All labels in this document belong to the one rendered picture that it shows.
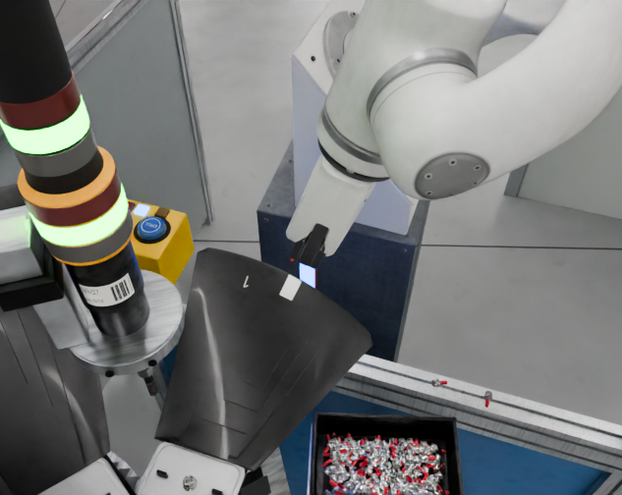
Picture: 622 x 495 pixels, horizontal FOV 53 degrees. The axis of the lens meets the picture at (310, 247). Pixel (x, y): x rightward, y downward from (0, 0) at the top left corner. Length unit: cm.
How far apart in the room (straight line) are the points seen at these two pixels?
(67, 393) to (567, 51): 42
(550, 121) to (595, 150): 210
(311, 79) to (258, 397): 52
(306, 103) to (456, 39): 61
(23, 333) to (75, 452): 10
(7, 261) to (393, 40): 26
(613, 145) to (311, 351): 192
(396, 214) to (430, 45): 71
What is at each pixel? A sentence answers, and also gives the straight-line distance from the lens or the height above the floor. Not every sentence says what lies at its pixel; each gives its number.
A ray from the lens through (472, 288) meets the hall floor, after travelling 229.
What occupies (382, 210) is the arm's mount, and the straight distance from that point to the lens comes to 111.
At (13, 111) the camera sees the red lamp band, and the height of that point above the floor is 162.
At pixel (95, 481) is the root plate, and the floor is 127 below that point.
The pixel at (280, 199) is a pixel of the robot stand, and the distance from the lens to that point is 119.
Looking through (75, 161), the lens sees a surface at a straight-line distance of 29.
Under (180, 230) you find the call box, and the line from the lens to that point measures 97.
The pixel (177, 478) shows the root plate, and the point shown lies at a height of 118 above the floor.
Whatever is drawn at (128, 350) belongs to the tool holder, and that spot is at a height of 146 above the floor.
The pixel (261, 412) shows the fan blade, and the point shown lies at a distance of 65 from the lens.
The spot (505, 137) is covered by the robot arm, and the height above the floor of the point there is 153.
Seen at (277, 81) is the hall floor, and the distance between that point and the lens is 313.
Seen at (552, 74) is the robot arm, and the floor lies 157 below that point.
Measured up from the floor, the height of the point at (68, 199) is 157.
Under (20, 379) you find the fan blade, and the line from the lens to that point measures 53.
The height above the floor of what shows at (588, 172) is 19.
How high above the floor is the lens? 177
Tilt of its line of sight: 49 degrees down
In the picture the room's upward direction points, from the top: straight up
